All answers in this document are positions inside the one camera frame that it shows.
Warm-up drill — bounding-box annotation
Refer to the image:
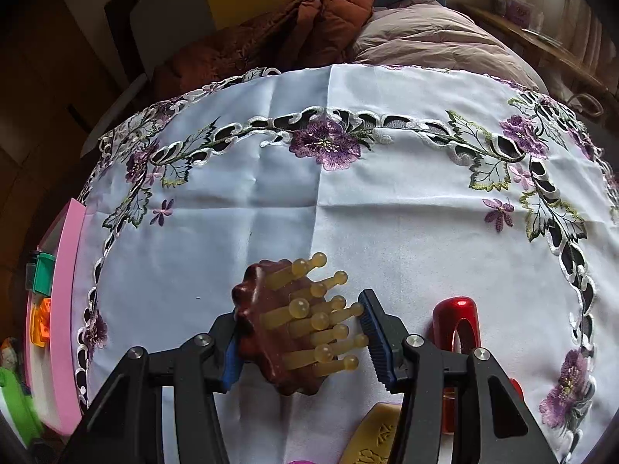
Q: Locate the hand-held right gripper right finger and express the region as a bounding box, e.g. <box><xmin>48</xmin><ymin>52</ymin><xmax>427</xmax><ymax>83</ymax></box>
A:
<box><xmin>358</xmin><ymin>289</ymin><xmax>542</xmax><ymax>464</ymax></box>

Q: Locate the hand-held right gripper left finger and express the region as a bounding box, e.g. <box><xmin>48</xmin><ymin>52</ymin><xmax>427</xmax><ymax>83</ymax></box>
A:
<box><xmin>72</xmin><ymin>312</ymin><xmax>243</xmax><ymax>464</ymax></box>

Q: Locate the brown massage comb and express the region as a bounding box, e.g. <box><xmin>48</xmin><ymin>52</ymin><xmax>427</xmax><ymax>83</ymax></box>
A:
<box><xmin>231</xmin><ymin>252</ymin><xmax>371</xmax><ymax>396</ymax></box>

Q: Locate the red u-shaped item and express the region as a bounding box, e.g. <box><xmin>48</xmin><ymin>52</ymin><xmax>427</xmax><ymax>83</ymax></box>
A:
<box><xmin>432</xmin><ymin>297</ymin><xmax>525</xmax><ymax>433</ymax></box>

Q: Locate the pink cardboard box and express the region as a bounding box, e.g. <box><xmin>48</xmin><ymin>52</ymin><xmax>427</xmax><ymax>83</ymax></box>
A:
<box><xmin>26</xmin><ymin>197</ymin><xmax>88</xmax><ymax>433</ymax></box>

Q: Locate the orange plastic toy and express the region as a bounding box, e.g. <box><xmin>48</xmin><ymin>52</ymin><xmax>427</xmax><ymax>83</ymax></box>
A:
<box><xmin>30</xmin><ymin>298</ymin><xmax>53</xmax><ymax>346</ymax></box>

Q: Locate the green plastic piece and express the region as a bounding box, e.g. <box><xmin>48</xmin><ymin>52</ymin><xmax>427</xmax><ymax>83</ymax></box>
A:
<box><xmin>26</xmin><ymin>251</ymin><xmax>58</xmax><ymax>295</ymax></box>

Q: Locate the floral embroidered white tablecloth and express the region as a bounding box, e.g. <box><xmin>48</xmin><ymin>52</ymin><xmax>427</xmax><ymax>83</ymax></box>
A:
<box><xmin>72</xmin><ymin>64</ymin><xmax>619</xmax><ymax>464</ymax></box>

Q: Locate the white patterned cloth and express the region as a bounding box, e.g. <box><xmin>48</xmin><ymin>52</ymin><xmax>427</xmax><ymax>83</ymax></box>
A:
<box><xmin>80</xmin><ymin>73</ymin><xmax>148</xmax><ymax>155</ymax></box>

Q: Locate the pale pink duvet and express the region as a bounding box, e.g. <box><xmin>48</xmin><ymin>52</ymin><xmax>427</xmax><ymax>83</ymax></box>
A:
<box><xmin>351</xmin><ymin>0</ymin><xmax>552</xmax><ymax>95</ymax></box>

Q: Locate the wooden wardrobe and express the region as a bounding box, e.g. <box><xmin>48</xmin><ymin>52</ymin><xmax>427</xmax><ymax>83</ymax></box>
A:
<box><xmin>0</xmin><ymin>0</ymin><xmax>136</xmax><ymax>213</ymax></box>

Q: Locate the brown quilted jacket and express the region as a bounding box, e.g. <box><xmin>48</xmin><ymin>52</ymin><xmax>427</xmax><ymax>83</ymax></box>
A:
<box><xmin>152</xmin><ymin>0</ymin><xmax>375</xmax><ymax>102</ymax></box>

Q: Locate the wooden bedside desk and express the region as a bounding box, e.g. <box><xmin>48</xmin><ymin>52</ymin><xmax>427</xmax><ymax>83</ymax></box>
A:
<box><xmin>457</xmin><ymin>2</ymin><xmax>610</xmax><ymax>102</ymax></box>

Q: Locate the purple box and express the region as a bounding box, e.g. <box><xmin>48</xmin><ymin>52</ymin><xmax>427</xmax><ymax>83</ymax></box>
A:
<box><xmin>493</xmin><ymin>0</ymin><xmax>537</xmax><ymax>27</ymax></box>

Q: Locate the beige curtain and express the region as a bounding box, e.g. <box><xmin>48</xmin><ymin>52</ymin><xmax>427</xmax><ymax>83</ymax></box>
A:
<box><xmin>551</xmin><ymin>0</ymin><xmax>615</xmax><ymax>88</ymax></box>

